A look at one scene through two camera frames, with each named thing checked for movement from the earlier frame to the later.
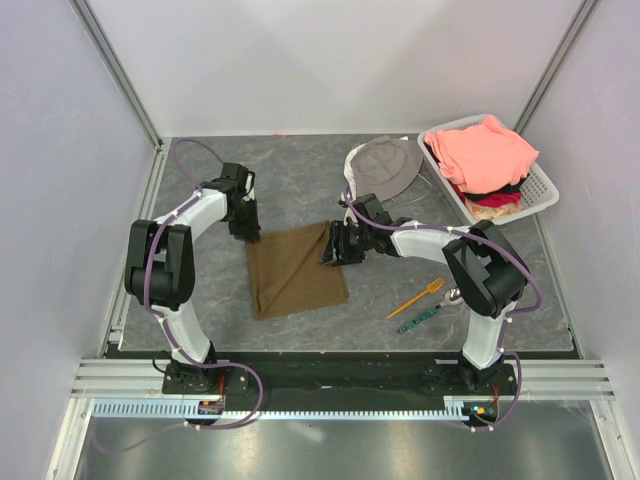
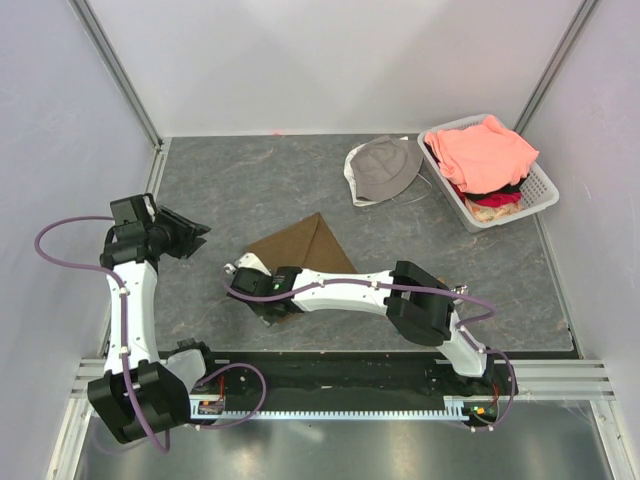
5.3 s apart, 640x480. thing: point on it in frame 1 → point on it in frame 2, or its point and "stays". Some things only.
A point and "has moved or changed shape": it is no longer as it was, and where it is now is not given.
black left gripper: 250,231 → 186,231
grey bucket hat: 382,166 stays
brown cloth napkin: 286,271 has moved or changed shape
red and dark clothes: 496,204 stays
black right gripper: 338,231 → 260,309
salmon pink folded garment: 482,158 stays
